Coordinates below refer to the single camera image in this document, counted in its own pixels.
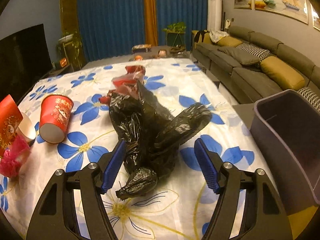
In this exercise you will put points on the black plastic bag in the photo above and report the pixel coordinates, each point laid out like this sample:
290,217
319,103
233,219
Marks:
152,136

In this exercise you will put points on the right seascape painting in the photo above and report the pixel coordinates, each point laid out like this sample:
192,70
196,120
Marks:
315,19

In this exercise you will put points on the trailing plant on stand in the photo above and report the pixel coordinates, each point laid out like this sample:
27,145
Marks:
70,47

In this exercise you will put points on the white standing air conditioner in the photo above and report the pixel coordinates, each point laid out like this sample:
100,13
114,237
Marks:
214,15

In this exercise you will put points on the box on coffee table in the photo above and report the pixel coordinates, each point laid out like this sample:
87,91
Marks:
141,48

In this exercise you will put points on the grey sectional sofa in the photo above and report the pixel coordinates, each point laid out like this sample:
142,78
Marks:
252,65

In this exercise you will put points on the patterned cushion near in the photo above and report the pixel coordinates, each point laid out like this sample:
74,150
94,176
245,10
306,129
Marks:
311,96

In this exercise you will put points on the green potted plant centre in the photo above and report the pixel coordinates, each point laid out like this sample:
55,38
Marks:
175,34

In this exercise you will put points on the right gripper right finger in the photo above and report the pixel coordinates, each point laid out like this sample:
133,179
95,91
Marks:
264,215

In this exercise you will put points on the orange centre curtain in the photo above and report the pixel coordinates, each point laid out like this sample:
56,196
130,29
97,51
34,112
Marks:
150,20

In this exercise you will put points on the red crumpled wrapper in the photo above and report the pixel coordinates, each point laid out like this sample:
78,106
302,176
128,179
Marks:
126,84

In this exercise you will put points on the red paper cup front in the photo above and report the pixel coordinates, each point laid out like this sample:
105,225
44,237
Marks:
11,117

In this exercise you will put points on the black flat television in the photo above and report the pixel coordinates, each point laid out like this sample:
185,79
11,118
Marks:
24,60

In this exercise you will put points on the pink plastic bag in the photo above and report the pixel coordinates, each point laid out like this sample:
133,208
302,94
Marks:
15,157

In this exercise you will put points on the blue curtains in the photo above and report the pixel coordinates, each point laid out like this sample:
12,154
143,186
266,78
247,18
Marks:
112,27

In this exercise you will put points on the red paper cup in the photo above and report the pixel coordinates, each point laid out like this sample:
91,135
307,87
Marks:
54,118
11,117

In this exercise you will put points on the mustard cushion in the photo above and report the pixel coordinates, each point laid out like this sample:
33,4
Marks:
229,41
282,73

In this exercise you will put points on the mustard cushion far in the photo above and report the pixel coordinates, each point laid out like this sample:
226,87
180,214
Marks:
229,41

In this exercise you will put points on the dark grey trash bin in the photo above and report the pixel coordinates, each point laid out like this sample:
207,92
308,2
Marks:
285,127

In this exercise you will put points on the dark coffee table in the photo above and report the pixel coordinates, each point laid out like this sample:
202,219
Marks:
161,52

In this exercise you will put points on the patterned cushion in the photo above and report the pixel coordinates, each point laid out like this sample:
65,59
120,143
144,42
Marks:
311,96
254,50

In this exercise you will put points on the grey tv cabinet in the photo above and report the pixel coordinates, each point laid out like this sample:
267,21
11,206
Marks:
39,88

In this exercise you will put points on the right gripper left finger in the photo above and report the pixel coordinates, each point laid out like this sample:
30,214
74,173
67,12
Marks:
54,216

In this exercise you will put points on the white cloth on sofa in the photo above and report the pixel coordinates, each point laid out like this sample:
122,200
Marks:
217,35

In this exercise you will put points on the mustard cushion middle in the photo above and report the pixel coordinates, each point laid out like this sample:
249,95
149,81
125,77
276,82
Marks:
282,73

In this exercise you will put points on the white orange paper cup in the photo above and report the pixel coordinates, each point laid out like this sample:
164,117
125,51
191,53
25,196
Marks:
27,130

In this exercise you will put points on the patterned cushion far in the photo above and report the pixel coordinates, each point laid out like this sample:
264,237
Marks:
254,50

